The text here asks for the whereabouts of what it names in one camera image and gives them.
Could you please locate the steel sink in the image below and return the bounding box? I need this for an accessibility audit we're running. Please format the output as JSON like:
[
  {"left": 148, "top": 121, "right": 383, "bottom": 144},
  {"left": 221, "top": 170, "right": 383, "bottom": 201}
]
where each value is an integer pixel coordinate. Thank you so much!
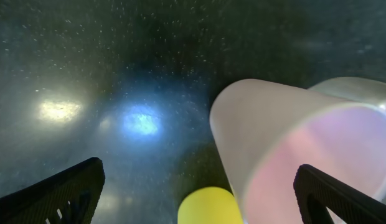
[{"left": 307, "top": 77, "right": 386, "bottom": 114}]

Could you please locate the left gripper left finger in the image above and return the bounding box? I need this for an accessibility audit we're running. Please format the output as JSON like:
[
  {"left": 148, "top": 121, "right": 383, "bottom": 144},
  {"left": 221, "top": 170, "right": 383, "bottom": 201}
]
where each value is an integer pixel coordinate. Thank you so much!
[{"left": 0, "top": 157, "right": 106, "bottom": 224}]

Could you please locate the pink cup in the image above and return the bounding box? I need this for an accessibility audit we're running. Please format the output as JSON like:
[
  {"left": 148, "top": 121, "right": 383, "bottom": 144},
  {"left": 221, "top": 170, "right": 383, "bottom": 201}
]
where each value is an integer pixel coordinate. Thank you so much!
[{"left": 209, "top": 78, "right": 386, "bottom": 224}]

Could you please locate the yellow cup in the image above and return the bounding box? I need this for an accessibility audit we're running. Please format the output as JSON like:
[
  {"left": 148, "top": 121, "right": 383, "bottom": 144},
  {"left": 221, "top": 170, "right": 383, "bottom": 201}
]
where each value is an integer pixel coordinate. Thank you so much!
[{"left": 177, "top": 186, "right": 245, "bottom": 224}]

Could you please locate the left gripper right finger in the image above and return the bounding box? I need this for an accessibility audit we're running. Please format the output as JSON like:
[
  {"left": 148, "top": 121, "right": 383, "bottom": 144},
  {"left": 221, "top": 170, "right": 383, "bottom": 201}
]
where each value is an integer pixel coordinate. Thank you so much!
[{"left": 293, "top": 164, "right": 386, "bottom": 224}]

